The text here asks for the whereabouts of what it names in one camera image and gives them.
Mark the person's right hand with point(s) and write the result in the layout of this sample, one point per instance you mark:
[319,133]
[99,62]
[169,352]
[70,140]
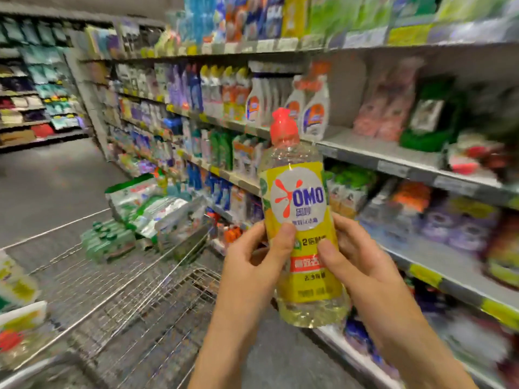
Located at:
[377,287]

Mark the person's left hand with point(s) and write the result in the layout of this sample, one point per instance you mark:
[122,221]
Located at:
[247,283]

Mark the cluster of orange trigger sprayers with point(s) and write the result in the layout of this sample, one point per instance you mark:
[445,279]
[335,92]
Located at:
[231,235]

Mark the purple yellow-banded cleaner bottle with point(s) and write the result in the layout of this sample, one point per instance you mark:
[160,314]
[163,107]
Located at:
[438,224]
[472,235]

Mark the row of white green-capped bottles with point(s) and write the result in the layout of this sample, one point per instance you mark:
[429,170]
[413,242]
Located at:
[350,194]

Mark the cluster of blue cleaner bottles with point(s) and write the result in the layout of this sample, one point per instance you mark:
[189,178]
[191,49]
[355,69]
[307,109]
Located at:
[209,188]

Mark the small yellow red-capped bottle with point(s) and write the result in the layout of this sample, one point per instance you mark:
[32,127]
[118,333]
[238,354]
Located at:
[304,198]

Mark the clear-wrapped white bottle pack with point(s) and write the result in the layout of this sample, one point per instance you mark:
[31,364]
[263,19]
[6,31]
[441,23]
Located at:
[246,158]

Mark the red green-label detergent pouch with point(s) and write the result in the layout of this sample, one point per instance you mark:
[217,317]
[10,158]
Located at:
[504,255]

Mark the cluster of green cleaner bottles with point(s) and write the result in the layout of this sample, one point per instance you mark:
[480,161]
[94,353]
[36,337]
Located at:
[221,150]

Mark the pack of green small bottles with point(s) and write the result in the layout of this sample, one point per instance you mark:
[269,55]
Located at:
[108,240]

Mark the slim white red-capped bottle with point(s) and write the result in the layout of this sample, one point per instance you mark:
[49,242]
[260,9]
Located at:
[474,158]

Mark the green capped cleaner bottle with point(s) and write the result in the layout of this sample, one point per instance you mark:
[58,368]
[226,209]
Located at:
[428,117]

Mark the pink twin spray bottle pack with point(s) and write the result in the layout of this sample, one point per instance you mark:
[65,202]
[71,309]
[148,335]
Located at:
[385,105]

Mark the white orange-trigger spray bottle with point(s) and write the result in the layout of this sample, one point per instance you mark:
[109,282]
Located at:
[315,113]
[295,105]

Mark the white orange spray bottles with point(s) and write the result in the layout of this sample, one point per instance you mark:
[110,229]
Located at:
[259,97]

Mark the row of yellow-capped cleaner bottles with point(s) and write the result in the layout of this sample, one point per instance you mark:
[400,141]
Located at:
[227,93]

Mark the row of purple cleaner bottles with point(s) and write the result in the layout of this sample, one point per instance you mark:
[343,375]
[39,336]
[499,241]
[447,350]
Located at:
[185,86]

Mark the white red-tipped spray bottle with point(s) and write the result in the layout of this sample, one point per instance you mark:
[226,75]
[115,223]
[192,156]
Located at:
[20,318]

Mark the white red-capped cleaner bottle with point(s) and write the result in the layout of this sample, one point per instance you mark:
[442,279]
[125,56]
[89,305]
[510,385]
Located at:
[16,283]

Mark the row of blue cleaner packs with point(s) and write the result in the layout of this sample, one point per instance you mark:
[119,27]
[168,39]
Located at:
[227,20]

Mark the yellow cleaner pack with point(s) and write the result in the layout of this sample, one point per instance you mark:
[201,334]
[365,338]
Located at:
[296,16]

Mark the row of green pump bottles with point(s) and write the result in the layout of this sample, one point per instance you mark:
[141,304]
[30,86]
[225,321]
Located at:
[365,10]

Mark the person's left forearm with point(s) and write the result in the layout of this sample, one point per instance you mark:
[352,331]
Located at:
[231,360]

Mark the person's right forearm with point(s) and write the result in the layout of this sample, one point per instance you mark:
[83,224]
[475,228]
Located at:
[430,364]

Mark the grey shopping cart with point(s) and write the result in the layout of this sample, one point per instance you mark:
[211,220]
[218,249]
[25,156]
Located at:
[122,320]

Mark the yellow price tag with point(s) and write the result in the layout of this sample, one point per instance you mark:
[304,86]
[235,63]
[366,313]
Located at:
[426,275]
[409,35]
[501,313]

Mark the distant store shelving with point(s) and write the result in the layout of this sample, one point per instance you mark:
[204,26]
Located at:
[36,85]

